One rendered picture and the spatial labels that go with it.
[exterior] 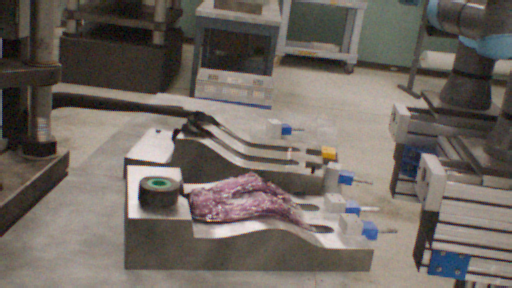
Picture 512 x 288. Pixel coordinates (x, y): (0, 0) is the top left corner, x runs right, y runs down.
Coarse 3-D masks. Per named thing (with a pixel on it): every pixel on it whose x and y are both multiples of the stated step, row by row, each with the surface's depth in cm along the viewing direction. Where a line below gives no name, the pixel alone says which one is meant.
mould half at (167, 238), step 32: (128, 192) 124; (128, 224) 114; (160, 224) 116; (192, 224) 117; (224, 224) 124; (256, 224) 122; (288, 224) 125; (128, 256) 117; (160, 256) 118; (192, 256) 119; (224, 256) 121; (256, 256) 122; (288, 256) 124; (320, 256) 125; (352, 256) 127
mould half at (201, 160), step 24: (144, 144) 167; (168, 144) 169; (192, 144) 154; (216, 144) 157; (240, 144) 168; (288, 144) 175; (312, 144) 177; (192, 168) 156; (216, 168) 155; (240, 168) 155; (264, 168) 155; (288, 168) 156; (288, 192) 155; (312, 192) 155
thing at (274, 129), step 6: (270, 120) 207; (276, 120) 208; (270, 126) 206; (276, 126) 205; (282, 126) 206; (288, 126) 208; (270, 132) 206; (276, 132) 206; (282, 132) 207; (288, 132) 208; (270, 138) 206; (276, 138) 206
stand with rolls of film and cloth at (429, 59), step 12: (420, 36) 672; (432, 36) 673; (444, 36) 673; (456, 36) 673; (420, 48) 677; (432, 60) 678; (444, 60) 681; (504, 72) 702; (408, 84) 691; (420, 96) 672
